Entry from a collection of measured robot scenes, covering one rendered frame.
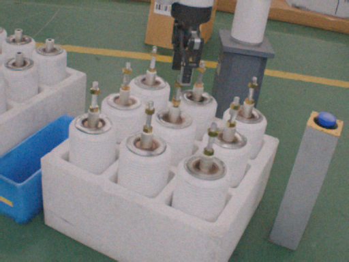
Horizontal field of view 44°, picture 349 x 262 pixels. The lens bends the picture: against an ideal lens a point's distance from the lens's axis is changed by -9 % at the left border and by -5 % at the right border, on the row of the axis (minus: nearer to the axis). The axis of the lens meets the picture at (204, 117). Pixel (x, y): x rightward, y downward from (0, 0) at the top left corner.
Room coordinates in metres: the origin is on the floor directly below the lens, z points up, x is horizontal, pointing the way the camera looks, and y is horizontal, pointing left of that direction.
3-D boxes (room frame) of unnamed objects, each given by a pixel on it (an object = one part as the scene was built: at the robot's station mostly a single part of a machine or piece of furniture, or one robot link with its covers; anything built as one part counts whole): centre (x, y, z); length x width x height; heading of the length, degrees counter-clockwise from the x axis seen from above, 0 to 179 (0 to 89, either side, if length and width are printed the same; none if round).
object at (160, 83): (0.97, 0.14, 0.25); 0.08 x 0.08 x 0.01
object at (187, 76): (0.78, 0.04, 0.38); 0.03 x 0.01 x 0.05; 21
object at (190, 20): (0.82, 0.06, 0.46); 0.08 x 0.08 x 0.09
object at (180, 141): (0.82, 0.06, 0.16); 0.10 x 0.10 x 0.18
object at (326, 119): (0.81, -0.24, 0.32); 0.04 x 0.04 x 0.02
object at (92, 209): (0.82, 0.06, 0.09); 0.39 x 0.39 x 0.18; 73
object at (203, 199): (0.68, -0.02, 0.16); 0.10 x 0.10 x 0.18
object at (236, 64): (1.26, -0.07, 0.15); 0.15 x 0.15 x 0.30; 8
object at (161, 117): (0.82, 0.06, 0.25); 0.08 x 0.08 x 0.01
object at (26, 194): (0.82, 0.35, 0.06); 0.30 x 0.11 x 0.12; 163
